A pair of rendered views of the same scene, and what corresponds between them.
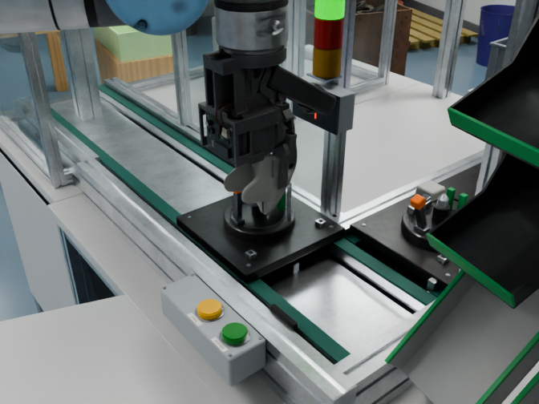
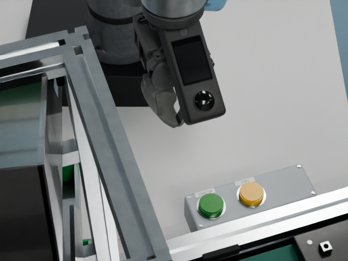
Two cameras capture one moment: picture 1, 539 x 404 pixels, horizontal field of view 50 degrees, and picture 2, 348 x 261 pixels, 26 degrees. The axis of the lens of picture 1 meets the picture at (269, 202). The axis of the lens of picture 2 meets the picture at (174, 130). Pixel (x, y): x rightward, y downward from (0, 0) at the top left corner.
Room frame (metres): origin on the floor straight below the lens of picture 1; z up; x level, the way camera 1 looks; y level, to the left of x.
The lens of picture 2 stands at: (0.82, -0.58, 2.00)
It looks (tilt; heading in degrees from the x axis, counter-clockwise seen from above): 52 degrees down; 110
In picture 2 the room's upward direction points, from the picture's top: straight up
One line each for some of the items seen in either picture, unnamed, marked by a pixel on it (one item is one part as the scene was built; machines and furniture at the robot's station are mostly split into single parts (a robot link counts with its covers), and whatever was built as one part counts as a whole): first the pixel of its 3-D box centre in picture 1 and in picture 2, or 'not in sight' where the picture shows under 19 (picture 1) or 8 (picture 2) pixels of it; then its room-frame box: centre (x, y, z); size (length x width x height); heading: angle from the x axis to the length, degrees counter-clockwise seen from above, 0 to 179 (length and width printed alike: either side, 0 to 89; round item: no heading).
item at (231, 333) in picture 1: (234, 335); (211, 206); (0.66, 0.05, 0.96); 0.04 x 0.04 x 0.02
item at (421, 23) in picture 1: (409, 28); not in sight; (5.92, -1.40, 0.05); 1.18 x 0.82 x 0.11; 19
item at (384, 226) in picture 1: (441, 211); not in sight; (0.94, -0.33, 1.01); 0.24 x 0.24 x 0.13; 38
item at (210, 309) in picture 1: (209, 311); (251, 194); (0.72, 0.10, 0.96); 0.04 x 0.04 x 0.02
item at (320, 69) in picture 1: (326, 60); not in sight; (1.00, -0.10, 1.29); 0.05 x 0.05 x 0.05
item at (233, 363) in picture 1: (210, 325); (249, 204); (0.72, 0.10, 0.93); 0.21 x 0.07 x 0.06; 38
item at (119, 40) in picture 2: not in sight; (119, 18); (0.37, 0.38, 0.99); 0.15 x 0.15 x 0.10
